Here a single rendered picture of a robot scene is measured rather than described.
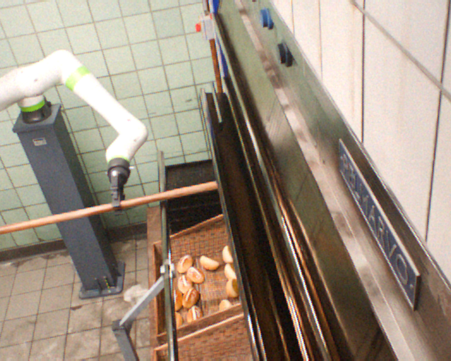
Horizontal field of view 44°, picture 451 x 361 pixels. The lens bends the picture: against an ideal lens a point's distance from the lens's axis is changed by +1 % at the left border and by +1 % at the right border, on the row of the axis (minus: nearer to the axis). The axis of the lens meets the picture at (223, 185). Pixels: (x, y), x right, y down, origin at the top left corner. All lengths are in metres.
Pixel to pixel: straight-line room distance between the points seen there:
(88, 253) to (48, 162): 0.65
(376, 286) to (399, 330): 0.07
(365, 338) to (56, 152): 2.31
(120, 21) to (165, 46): 0.27
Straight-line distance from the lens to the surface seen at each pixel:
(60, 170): 2.97
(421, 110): 0.43
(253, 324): 1.27
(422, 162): 0.45
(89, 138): 3.40
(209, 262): 2.56
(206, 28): 2.74
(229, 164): 1.80
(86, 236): 3.23
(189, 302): 2.45
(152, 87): 3.23
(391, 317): 0.68
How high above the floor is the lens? 2.43
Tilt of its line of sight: 37 degrees down
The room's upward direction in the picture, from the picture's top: 10 degrees counter-clockwise
